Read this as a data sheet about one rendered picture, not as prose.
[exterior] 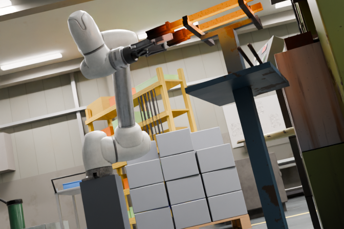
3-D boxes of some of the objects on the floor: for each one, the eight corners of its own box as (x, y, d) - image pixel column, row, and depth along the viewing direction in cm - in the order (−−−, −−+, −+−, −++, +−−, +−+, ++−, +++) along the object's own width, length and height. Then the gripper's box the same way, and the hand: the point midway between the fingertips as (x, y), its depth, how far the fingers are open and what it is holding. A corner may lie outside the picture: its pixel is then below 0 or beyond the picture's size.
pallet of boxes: (240, 224, 509) (217, 131, 533) (252, 227, 438) (224, 119, 462) (144, 246, 503) (125, 151, 526) (140, 253, 432) (119, 142, 456)
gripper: (138, 68, 199) (187, 51, 190) (115, 59, 181) (167, 40, 172) (135, 52, 200) (183, 35, 192) (112, 42, 182) (163, 22, 174)
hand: (169, 40), depth 183 cm, fingers open, 7 cm apart
